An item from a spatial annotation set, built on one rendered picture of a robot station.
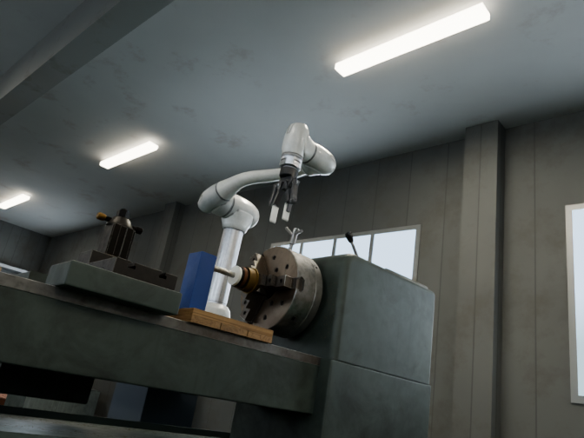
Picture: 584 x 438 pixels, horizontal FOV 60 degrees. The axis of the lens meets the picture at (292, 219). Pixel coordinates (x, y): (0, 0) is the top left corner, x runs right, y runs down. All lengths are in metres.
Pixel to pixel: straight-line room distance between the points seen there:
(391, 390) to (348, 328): 0.33
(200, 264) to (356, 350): 0.63
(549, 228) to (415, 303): 2.52
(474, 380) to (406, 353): 2.19
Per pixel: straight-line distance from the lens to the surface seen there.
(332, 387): 1.76
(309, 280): 1.78
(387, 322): 1.99
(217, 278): 2.44
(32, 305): 1.30
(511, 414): 4.30
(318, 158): 2.18
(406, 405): 2.09
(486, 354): 4.22
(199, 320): 1.46
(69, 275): 1.26
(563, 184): 4.63
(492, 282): 4.33
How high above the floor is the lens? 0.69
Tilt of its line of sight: 20 degrees up
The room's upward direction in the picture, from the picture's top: 10 degrees clockwise
